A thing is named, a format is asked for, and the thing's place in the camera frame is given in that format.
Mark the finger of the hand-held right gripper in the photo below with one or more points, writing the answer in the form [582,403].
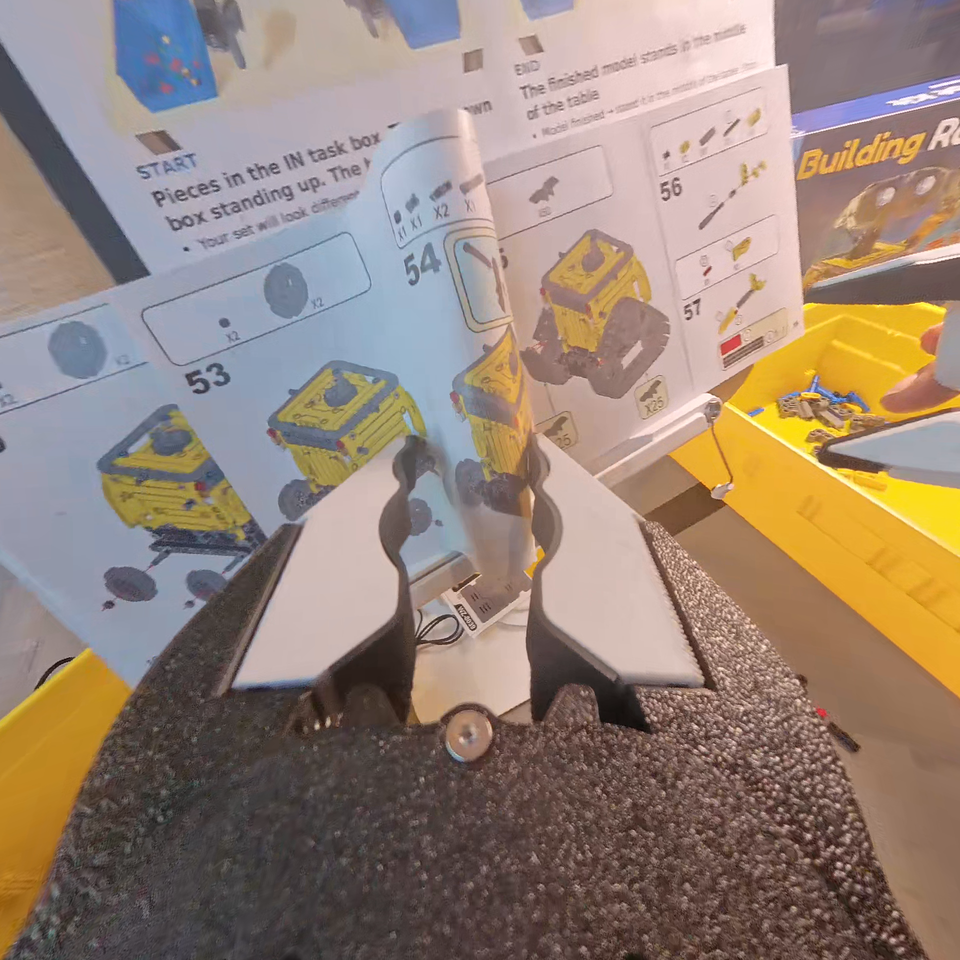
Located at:
[915,450]
[915,281]

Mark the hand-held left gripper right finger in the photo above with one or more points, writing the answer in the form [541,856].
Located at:
[607,600]

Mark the blue toy kit box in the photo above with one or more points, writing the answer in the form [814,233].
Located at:
[862,187]

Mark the grey desk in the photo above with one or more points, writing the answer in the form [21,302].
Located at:
[862,750]

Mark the pile of red black pins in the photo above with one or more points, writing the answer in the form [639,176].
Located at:
[844,739]

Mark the person's right hand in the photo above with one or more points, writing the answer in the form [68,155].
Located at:
[915,394]

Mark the white instruction booklet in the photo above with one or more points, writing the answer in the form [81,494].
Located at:
[225,450]

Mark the heap of grey brick parts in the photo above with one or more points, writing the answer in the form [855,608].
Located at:
[817,409]

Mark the yellow plastic storage bin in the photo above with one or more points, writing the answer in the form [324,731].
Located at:
[45,750]
[825,540]

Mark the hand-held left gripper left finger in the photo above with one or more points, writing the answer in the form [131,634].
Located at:
[322,592]

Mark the white printed task sheet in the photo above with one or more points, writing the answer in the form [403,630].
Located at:
[300,150]

